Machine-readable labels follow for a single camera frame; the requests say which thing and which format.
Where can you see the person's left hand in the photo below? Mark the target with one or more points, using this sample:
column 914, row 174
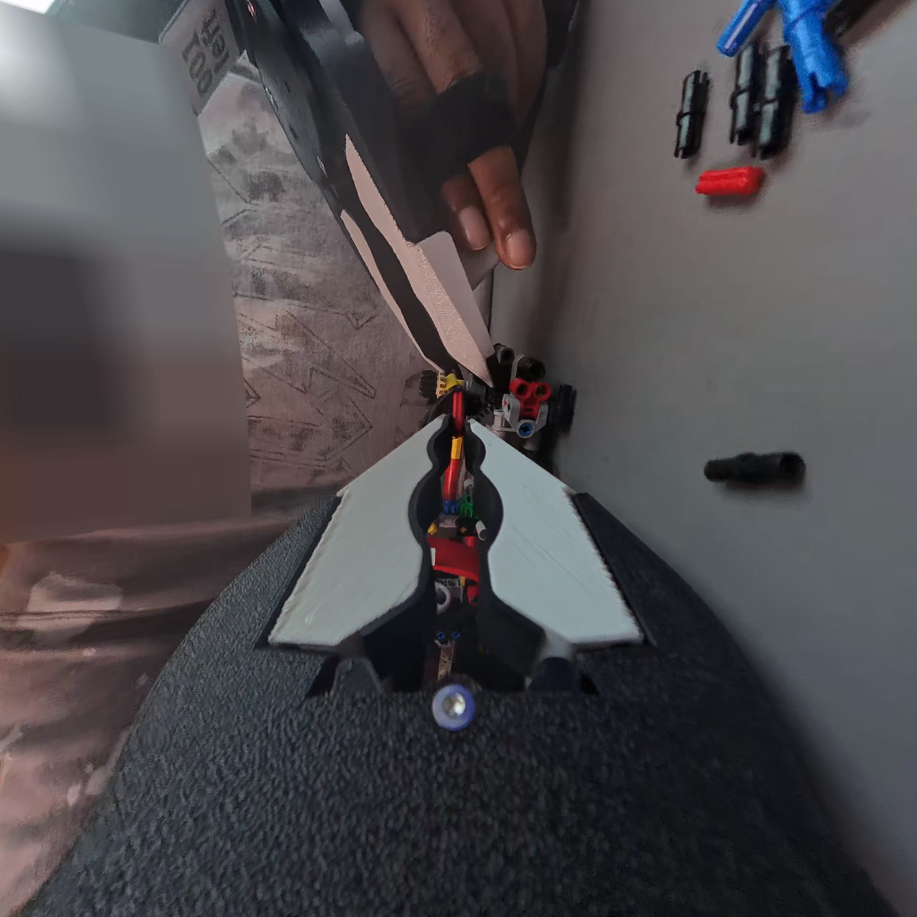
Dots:
column 444, row 43

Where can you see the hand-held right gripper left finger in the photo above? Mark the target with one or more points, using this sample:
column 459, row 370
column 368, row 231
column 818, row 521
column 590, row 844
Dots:
column 351, row 566

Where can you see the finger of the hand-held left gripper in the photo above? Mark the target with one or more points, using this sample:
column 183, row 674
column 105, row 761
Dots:
column 387, row 290
column 448, row 294

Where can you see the black connector pin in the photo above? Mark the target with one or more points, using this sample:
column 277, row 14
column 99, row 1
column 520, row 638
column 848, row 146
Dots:
column 752, row 469

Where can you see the partly built toy car model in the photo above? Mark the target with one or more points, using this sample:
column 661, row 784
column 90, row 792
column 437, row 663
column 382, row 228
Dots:
column 526, row 405

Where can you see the pile of small building pieces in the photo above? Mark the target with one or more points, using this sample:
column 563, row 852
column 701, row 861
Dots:
column 774, row 100

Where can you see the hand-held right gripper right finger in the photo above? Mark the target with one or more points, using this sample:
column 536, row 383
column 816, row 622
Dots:
column 559, row 566

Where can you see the long red beam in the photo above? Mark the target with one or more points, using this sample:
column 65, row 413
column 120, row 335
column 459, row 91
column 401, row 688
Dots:
column 455, row 458

